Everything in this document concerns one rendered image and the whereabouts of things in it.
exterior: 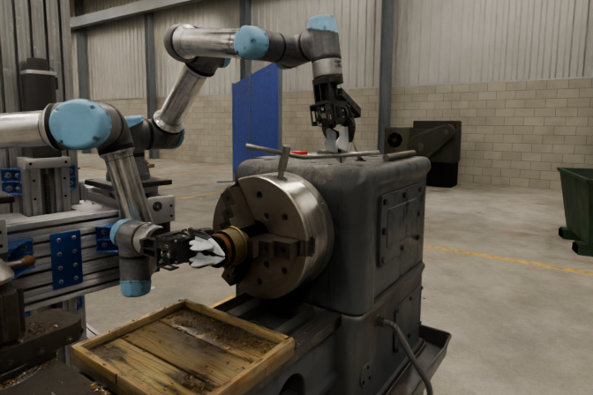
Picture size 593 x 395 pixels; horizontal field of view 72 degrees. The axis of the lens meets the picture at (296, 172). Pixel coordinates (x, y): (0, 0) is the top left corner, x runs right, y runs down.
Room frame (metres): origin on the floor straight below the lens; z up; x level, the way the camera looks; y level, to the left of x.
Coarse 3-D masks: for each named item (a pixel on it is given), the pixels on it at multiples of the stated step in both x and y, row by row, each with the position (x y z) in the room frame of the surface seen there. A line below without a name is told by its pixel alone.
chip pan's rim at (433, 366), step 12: (420, 324) 1.52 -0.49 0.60; (420, 336) 1.51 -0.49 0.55; (432, 336) 1.49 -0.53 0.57; (444, 336) 1.46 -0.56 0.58; (420, 348) 1.42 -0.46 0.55; (444, 348) 1.35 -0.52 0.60; (432, 360) 1.28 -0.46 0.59; (432, 372) 1.30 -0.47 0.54; (396, 384) 1.23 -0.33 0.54; (420, 384) 1.19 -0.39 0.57
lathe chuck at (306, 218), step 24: (264, 192) 1.00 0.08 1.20; (288, 192) 0.96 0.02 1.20; (216, 216) 1.09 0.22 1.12; (264, 216) 1.00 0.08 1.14; (288, 216) 0.95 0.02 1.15; (312, 216) 0.97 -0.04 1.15; (312, 240) 0.95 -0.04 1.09; (264, 264) 1.00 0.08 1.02; (288, 264) 0.95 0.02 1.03; (312, 264) 0.95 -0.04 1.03; (264, 288) 1.00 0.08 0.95; (288, 288) 0.95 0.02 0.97
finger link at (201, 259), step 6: (198, 252) 0.90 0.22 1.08; (204, 252) 0.90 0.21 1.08; (192, 258) 0.89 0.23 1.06; (198, 258) 0.89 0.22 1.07; (204, 258) 0.89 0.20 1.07; (210, 258) 0.88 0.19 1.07; (216, 258) 0.87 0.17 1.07; (222, 258) 0.86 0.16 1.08; (192, 264) 0.86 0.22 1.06; (198, 264) 0.86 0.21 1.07; (204, 264) 0.86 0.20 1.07; (210, 264) 0.88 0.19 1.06
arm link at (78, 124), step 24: (0, 120) 0.97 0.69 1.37; (24, 120) 0.97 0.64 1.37; (48, 120) 0.95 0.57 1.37; (72, 120) 0.95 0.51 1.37; (96, 120) 0.96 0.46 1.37; (120, 120) 1.08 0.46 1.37; (0, 144) 0.97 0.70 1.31; (24, 144) 0.98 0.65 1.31; (48, 144) 0.99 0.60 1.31; (72, 144) 0.95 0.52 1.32; (96, 144) 0.98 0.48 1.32
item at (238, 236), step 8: (216, 232) 0.93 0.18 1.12; (224, 232) 0.91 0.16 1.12; (232, 232) 0.92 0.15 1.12; (240, 232) 0.93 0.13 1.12; (216, 240) 0.89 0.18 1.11; (224, 240) 0.89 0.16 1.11; (232, 240) 0.90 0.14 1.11; (240, 240) 0.91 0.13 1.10; (224, 248) 0.88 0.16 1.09; (232, 248) 0.90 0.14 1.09; (240, 248) 0.91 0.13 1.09; (232, 256) 0.90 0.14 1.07; (240, 256) 0.91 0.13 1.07; (216, 264) 0.89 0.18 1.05; (224, 264) 0.88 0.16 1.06; (232, 264) 0.90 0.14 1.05
